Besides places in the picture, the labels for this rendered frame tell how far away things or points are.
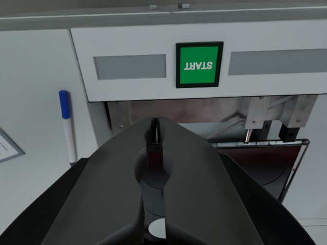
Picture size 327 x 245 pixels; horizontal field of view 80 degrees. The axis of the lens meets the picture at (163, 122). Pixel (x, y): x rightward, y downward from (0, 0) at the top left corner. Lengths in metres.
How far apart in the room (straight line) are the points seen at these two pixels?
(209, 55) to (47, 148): 0.28
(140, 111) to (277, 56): 0.23
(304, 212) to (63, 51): 0.82
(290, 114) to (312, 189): 0.39
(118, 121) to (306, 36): 0.29
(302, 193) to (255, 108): 0.44
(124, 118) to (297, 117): 0.31
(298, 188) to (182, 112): 0.48
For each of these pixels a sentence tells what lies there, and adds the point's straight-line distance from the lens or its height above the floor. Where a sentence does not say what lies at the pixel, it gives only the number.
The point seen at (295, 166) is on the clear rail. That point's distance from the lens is 0.52.
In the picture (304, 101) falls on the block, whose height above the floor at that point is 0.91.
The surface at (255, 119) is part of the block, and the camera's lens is 0.39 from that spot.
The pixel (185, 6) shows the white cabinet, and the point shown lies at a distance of 0.59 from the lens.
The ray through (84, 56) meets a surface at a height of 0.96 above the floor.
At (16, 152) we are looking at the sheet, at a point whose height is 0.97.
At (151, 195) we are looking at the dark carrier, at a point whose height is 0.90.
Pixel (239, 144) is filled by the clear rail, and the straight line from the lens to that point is 0.42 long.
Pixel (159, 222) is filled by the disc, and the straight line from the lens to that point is 0.60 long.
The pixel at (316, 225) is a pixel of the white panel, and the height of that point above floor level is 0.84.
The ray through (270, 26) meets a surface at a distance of 0.28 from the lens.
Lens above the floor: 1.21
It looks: 58 degrees down
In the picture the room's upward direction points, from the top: 178 degrees clockwise
